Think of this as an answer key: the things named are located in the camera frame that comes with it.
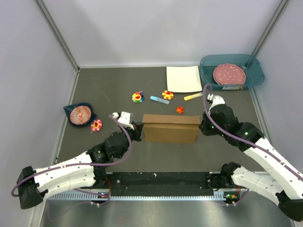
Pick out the brown cardboard box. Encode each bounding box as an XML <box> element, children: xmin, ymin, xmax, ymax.
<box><xmin>143</xmin><ymin>114</ymin><xmax>201</xmax><ymax>144</ymax></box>

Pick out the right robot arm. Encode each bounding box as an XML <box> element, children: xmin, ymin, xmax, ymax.
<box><xmin>200</xmin><ymin>97</ymin><xmax>303</xmax><ymax>222</ymax></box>

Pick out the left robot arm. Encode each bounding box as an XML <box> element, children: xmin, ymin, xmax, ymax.
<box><xmin>15</xmin><ymin>122</ymin><xmax>143</xmax><ymax>210</ymax></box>

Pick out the rainbow flower plush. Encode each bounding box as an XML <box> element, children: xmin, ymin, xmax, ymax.
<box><xmin>132</xmin><ymin>91</ymin><xmax>145</xmax><ymax>103</ymax></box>

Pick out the pink flower plush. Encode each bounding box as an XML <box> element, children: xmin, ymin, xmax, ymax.
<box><xmin>90</xmin><ymin>119</ymin><xmax>102</xmax><ymax>132</ymax></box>

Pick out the orange sun flower plush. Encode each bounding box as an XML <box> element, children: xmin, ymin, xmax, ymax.
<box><xmin>162</xmin><ymin>90</ymin><xmax>174</xmax><ymax>100</ymax></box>

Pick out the white square plate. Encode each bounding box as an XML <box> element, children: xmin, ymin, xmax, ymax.
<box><xmin>166</xmin><ymin>65</ymin><xmax>202</xmax><ymax>93</ymax></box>

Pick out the pink dotted plate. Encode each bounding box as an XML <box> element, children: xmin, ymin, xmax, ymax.
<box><xmin>213</xmin><ymin>63</ymin><xmax>246</xmax><ymax>85</ymax></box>

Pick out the teal plastic bin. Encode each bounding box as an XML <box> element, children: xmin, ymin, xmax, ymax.
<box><xmin>199</xmin><ymin>54</ymin><xmax>265</xmax><ymax>91</ymax></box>

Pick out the blue bowl red inside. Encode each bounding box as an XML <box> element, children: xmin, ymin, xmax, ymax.
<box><xmin>63</xmin><ymin>103</ymin><xmax>97</xmax><ymax>127</ymax></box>

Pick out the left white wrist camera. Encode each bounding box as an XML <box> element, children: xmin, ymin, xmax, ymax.
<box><xmin>111</xmin><ymin>111</ymin><xmax>134</xmax><ymax>130</ymax></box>

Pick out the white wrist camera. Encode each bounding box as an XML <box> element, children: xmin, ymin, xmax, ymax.
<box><xmin>206</xmin><ymin>94</ymin><xmax>225</xmax><ymax>112</ymax></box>
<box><xmin>111</xmin><ymin>111</ymin><xmax>134</xmax><ymax>130</ymax></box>

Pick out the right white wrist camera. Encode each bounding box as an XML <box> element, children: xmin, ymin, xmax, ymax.
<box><xmin>206</xmin><ymin>94</ymin><xmax>225</xmax><ymax>112</ymax></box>

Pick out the aluminium frame rail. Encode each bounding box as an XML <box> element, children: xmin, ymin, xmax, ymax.
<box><xmin>37</xmin><ymin>172</ymin><xmax>296</xmax><ymax>192</ymax></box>

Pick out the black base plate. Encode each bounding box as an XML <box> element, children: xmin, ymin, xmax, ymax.
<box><xmin>80</xmin><ymin>171</ymin><xmax>240</xmax><ymax>197</ymax></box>

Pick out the grey slotted cable duct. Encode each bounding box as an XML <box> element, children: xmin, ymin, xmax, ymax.
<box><xmin>48</xmin><ymin>191</ymin><xmax>226</xmax><ymax>201</ymax></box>

